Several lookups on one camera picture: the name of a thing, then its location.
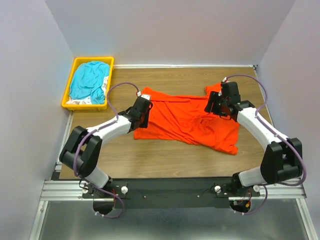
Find orange t shirt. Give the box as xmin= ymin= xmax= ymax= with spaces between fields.
xmin=133 ymin=83 xmax=240 ymax=155

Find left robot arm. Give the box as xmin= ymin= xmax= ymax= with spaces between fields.
xmin=59 ymin=94 xmax=153 ymax=189

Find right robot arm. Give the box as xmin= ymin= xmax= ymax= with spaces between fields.
xmin=204 ymin=91 xmax=306 ymax=194

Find white t shirt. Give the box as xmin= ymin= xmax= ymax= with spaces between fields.
xmin=66 ymin=75 xmax=109 ymax=105

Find light blue t shirt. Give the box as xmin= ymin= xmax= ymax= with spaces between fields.
xmin=66 ymin=61 xmax=110 ymax=105

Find yellow plastic bin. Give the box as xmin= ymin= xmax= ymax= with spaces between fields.
xmin=61 ymin=56 xmax=115 ymax=111

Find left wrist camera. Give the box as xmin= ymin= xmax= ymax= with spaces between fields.
xmin=136 ymin=91 xmax=151 ymax=101

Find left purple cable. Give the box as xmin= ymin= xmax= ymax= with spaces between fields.
xmin=73 ymin=82 xmax=141 ymax=219

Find purple cable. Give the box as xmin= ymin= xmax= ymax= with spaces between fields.
xmin=222 ymin=74 xmax=307 ymax=216
xmin=73 ymin=82 xmax=141 ymax=219

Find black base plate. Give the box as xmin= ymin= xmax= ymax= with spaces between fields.
xmin=82 ymin=176 xmax=261 ymax=210

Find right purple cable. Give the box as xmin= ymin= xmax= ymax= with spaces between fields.
xmin=222 ymin=74 xmax=307 ymax=216

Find aluminium frame rail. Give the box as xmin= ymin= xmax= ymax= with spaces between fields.
xmin=30 ymin=127 xmax=319 ymax=240

